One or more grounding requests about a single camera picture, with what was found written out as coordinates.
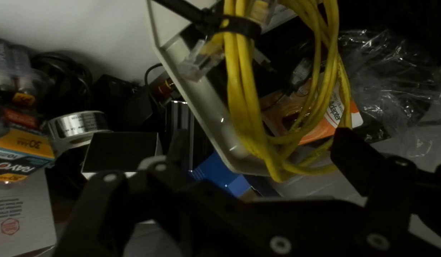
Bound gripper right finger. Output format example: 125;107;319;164
329;127;441;257

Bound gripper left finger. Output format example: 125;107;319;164
54;130;215;257

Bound black box with white rim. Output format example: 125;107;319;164
80;131;164;180

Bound blue box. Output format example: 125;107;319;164
189;151;254;197

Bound white storage box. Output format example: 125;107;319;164
145;0;301;177

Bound orange adapter packet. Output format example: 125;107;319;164
259;73;364;146

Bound white printed booklet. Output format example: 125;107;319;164
0;168;59;257

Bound roll of silver tape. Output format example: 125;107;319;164
46;110;111;152

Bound clear plastic bag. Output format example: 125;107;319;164
337;28;441;159

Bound yellow and blue battery pack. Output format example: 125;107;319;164
0;128;57;184

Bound black power adapter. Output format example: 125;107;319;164
91;73;154;131

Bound batteries in clear blister pack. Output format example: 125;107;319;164
0;37;54;130

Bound coil of black cable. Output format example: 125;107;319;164
30;52;95;115

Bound yellow cable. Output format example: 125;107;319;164
178;0;354;183

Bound black strap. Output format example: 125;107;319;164
151;0;264;40

